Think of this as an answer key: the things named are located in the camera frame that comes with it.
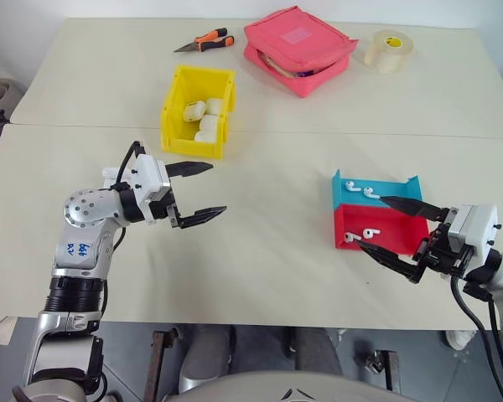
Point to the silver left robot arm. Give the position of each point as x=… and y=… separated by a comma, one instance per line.
x=84, y=209

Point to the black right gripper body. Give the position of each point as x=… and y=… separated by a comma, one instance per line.
x=440, y=251

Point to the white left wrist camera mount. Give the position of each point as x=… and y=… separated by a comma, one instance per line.
x=148, y=176

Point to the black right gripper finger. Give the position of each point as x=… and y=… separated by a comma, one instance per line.
x=396, y=260
x=415, y=208

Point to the clear adhesive tape roll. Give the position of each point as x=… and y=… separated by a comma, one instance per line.
x=387, y=52

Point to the metal floor bracket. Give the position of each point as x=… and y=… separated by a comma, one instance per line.
x=381, y=366

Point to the yellow plastic bin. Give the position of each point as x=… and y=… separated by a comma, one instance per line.
x=180, y=84

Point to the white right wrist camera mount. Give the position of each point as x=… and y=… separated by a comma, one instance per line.
x=482, y=226

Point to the blue plastic tray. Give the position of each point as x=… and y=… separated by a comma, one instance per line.
x=392, y=190

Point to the rusty metal bar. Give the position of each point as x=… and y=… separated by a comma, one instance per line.
x=157, y=364

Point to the grey robot torso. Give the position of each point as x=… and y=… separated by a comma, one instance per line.
x=251, y=389

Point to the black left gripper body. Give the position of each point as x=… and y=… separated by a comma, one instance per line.
x=165, y=208

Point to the pink fabric zip pouch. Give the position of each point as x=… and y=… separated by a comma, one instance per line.
x=293, y=37

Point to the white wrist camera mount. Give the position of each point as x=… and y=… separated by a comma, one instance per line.
x=482, y=226
x=148, y=176

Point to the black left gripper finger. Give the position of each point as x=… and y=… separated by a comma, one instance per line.
x=199, y=216
x=188, y=168

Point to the red plastic tray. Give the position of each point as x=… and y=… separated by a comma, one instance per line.
x=394, y=230

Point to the white shoe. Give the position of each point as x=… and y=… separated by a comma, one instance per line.
x=461, y=339

